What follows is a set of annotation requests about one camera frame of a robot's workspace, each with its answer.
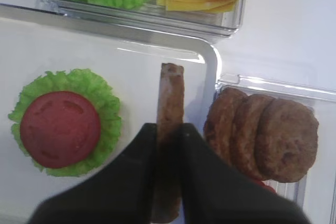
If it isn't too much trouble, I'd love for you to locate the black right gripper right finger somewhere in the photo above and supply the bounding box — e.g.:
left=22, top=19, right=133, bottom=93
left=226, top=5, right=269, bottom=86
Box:
left=179, top=123, right=309, bottom=223

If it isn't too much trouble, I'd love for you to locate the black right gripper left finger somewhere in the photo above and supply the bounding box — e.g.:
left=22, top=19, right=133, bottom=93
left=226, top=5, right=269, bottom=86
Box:
left=28, top=123, right=156, bottom=223

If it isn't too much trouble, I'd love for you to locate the brown patty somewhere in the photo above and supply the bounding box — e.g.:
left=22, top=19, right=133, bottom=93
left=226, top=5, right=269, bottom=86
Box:
left=203, top=88, right=247, bottom=166
left=151, top=63, right=184, bottom=223
left=230, top=94, right=274, bottom=180
left=255, top=99, right=319, bottom=183

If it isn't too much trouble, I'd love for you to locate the green lettuce leaf on tray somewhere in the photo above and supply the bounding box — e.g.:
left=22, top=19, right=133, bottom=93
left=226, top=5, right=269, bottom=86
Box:
left=8, top=69, right=122, bottom=177

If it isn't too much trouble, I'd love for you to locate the clear lettuce and cheese container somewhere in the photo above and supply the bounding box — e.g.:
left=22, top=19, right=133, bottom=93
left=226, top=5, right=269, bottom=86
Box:
left=40, top=0, right=246, bottom=40

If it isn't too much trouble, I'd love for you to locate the red tomato slice left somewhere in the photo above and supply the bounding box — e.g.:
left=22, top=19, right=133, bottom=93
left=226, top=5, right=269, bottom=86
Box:
left=252, top=179, right=276, bottom=194

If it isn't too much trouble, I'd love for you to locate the red tomato slice on tray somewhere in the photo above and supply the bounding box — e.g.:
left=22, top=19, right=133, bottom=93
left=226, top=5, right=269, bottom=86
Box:
left=19, top=91, right=101, bottom=168

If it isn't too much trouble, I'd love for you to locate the clear patty and tomato container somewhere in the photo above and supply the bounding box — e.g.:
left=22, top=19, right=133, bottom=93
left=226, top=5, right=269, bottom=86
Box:
left=215, top=73, right=335, bottom=223

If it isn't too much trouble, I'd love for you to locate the white rectangular serving tray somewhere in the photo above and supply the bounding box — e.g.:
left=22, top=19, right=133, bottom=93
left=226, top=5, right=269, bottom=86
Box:
left=1, top=5, right=221, bottom=223

